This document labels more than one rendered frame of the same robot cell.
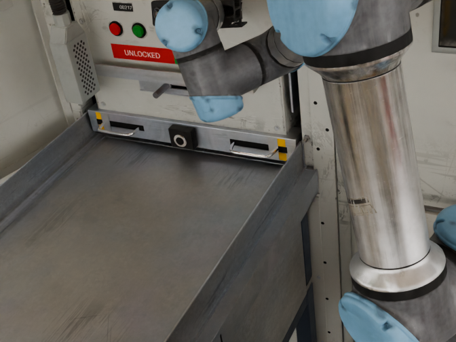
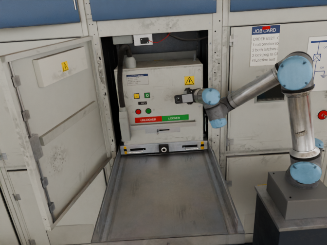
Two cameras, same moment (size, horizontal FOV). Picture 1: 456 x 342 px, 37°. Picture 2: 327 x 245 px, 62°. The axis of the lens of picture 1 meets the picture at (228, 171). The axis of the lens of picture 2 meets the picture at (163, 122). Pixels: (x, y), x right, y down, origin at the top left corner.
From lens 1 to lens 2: 0.82 m
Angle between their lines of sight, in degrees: 28
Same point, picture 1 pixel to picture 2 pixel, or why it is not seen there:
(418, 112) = (249, 123)
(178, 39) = (213, 100)
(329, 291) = not seen: hidden behind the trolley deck
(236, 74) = (224, 111)
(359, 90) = (305, 98)
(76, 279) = (166, 201)
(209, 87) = (220, 115)
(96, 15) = (129, 108)
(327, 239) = not seen: hidden behind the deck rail
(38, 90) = (100, 141)
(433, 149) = (253, 134)
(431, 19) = not seen: hidden behind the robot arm
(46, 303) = (162, 211)
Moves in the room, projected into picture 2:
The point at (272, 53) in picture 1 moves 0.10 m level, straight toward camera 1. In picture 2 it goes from (230, 104) to (245, 110)
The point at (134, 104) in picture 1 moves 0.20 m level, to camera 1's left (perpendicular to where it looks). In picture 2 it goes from (141, 140) to (111, 149)
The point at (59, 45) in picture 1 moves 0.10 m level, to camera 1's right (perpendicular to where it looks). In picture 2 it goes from (124, 118) to (140, 114)
